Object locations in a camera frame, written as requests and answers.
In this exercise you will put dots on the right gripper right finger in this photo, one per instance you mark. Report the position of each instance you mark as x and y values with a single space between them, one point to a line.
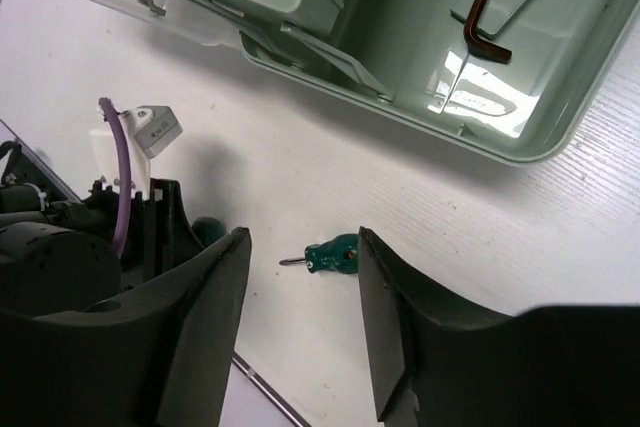
439 359

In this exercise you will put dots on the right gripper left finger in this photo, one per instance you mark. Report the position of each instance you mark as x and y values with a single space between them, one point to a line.
156 355

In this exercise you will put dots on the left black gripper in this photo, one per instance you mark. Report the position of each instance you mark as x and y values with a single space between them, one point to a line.
160 237

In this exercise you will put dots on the green stubby screwdriver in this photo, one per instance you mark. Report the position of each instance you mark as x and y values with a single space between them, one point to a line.
208 230
339 255

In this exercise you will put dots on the green plastic toolbox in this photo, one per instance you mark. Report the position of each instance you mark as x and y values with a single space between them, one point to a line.
509 79

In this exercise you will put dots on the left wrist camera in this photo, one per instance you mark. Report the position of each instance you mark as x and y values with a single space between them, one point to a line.
148 130

